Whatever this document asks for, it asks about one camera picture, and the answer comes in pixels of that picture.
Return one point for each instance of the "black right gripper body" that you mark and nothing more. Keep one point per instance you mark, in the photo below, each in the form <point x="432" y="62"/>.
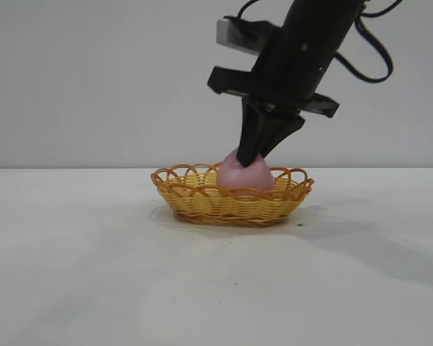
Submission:
<point x="299" y="61"/>

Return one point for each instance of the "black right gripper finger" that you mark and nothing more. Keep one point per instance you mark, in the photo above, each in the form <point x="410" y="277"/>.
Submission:
<point x="250" y="137"/>
<point x="279" y="135"/>

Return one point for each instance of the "pink peach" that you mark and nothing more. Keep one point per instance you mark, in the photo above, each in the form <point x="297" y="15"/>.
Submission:
<point x="238" y="178"/>

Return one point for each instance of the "yellow woven wicker basket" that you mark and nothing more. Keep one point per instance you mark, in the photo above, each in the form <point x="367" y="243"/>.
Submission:
<point x="234" y="210"/>

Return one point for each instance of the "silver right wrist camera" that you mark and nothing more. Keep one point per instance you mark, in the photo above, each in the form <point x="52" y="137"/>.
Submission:
<point x="238" y="34"/>

